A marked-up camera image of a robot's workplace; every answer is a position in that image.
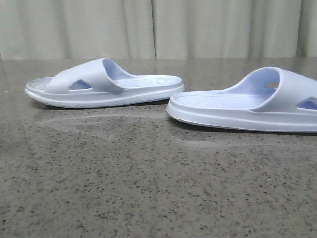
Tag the beige pleated curtain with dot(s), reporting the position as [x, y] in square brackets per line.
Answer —
[162, 29]

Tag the light blue slipper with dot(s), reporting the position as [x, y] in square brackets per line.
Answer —
[267, 99]
[101, 83]

